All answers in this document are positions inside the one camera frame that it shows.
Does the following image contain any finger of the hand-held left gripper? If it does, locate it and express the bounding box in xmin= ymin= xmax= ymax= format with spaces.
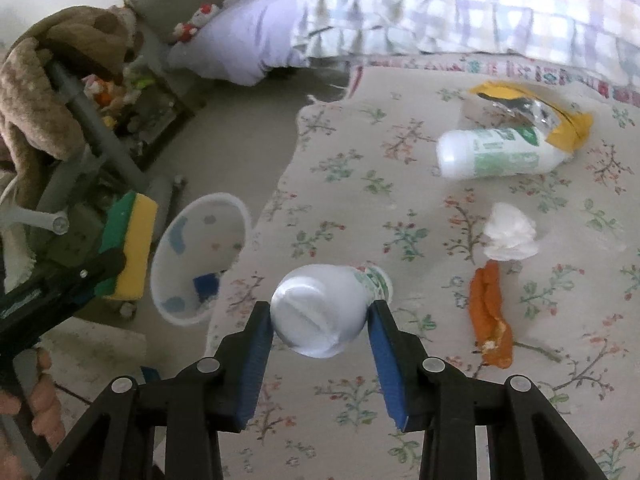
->
xmin=37 ymin=249 xmax=128 ymax=313

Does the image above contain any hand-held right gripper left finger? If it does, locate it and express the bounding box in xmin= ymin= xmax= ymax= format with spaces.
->
xmin=37 ymin=301 xmax=275 ymax=480

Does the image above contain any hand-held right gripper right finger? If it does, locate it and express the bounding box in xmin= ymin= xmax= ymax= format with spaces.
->
xmin=367 ymin=300 xmax=608 ymax=480

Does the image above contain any green yellow sponge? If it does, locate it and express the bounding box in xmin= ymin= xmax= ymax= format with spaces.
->
xmin=97 ymin=191 xmax=159 ymax=302

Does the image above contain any small white bottle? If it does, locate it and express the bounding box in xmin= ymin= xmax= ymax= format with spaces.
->
xmin=270 ymin=263 xmax=394 ymax=359

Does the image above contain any white patterned trash bin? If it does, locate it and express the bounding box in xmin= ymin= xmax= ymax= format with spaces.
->
xmin=150 ymin=192 xmax=252 ymax=325

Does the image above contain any person's left hand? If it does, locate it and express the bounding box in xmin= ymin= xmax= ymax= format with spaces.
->
xmin=0 ymin=347 xmax=67 ymax=453

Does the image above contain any orange peel strip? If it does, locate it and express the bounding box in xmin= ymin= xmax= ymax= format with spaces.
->
xmin=469 ymin=260 xmax=514 ymax=368

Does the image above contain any grey chair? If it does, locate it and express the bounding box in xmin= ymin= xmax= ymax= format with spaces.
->
xmin=0 ymin=60 xmax=186 ymax=286

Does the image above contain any crumpled white tissue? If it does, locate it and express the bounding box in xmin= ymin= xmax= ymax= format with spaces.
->
xmin=482 ymin=202 xmax=540 ymax=262

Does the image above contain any dark nightstand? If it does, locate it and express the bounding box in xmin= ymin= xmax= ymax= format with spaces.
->
xmin=80 ymin=60 xmax=207 ymax=171

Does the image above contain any floral table cover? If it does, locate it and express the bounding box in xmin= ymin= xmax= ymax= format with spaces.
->
xmin=205 ymin=57 xmax=640 ymax=480

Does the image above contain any orange plush toy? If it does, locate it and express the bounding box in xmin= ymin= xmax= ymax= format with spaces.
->
xmin=82 ymin=75 xmax=126 ymax=108

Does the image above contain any brown fleece blanket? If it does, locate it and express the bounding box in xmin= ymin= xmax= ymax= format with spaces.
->
xmin=0 ymin=6 xmax=143 ymax=181

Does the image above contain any large white green-label bottle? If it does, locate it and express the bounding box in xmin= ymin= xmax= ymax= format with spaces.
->
xmin=436 ymin=126 xmax=568 ymax=181

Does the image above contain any lavender pillow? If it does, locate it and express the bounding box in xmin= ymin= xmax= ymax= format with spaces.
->
xmin=167 ymin=0 xmax=311 ymax=86

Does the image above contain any yellow snack wrapper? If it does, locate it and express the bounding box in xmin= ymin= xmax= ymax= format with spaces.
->
xmin=462 ymin=81 xmax=595 ymax=153

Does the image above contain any checked duvet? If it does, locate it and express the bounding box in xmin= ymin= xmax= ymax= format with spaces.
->
xmin=290 ymin=0 xmax=640 ymax=86

